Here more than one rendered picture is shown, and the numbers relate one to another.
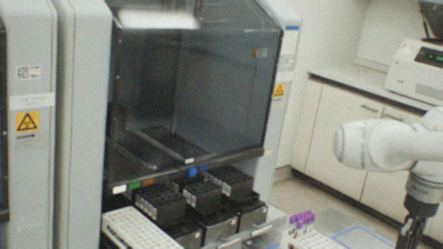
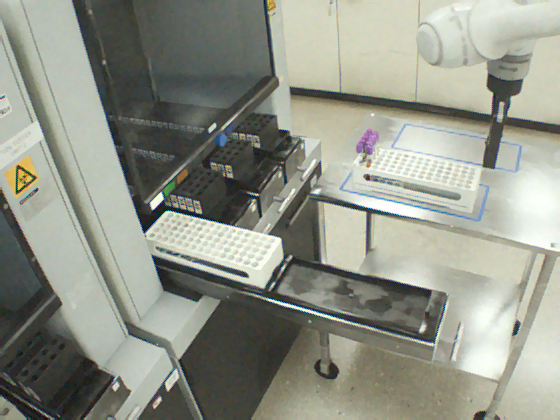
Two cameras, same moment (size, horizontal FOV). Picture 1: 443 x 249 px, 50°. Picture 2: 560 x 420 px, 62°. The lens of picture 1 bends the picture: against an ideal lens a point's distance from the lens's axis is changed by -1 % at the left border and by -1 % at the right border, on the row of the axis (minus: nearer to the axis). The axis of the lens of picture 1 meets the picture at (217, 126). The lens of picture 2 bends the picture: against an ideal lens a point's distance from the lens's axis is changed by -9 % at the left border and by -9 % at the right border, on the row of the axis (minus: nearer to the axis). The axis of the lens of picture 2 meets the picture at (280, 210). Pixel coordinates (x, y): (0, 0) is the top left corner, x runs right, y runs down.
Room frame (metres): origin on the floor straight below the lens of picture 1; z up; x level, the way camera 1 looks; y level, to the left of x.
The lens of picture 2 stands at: (0.28, 0.22, 1.55)
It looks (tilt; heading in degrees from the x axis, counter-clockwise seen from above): 38 degrees down; 344
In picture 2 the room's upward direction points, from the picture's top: 7 degrees counter-clockwise
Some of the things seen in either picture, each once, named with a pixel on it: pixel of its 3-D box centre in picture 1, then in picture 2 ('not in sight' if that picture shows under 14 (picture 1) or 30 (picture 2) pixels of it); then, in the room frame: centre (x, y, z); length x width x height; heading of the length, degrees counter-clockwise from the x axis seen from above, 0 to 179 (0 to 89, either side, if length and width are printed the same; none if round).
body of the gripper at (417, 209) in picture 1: (418, 211); (502, 92); (1.01, -0.49, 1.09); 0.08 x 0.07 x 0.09; 138
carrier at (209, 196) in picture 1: (206, 198); (240, 161); (1.39, 0.00, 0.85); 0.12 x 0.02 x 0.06; 134
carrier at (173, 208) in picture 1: (169, 209); (210, 194); (1.28, 0.11, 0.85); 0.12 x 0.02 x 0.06; 135
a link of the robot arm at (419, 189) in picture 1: (426, 185); (508, 60); (1.01, -0.49, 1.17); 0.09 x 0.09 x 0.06
